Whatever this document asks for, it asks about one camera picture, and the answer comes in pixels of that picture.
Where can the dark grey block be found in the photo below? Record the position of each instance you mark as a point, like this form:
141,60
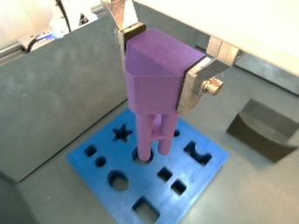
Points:
266,130

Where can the blue shape sorter board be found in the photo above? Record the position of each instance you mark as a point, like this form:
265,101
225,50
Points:
150,192

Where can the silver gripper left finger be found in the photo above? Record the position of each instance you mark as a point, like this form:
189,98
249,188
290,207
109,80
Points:
129,27

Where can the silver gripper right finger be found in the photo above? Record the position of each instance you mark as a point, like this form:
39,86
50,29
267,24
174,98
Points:
201,79

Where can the aluminium frame rail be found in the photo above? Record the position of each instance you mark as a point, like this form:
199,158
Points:
16,49

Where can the purple three prong peg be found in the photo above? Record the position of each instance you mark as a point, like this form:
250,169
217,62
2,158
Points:
158,59

